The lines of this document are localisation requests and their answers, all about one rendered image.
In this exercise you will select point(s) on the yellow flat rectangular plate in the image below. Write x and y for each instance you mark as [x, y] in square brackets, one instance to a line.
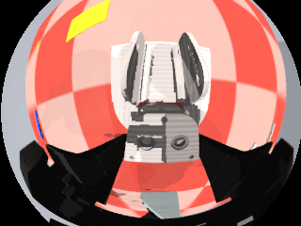
[90, 17]

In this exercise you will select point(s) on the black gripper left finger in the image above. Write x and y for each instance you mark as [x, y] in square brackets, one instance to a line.
[95, 169]

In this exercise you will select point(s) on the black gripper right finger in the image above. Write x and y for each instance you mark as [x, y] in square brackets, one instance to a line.
[226, 166]

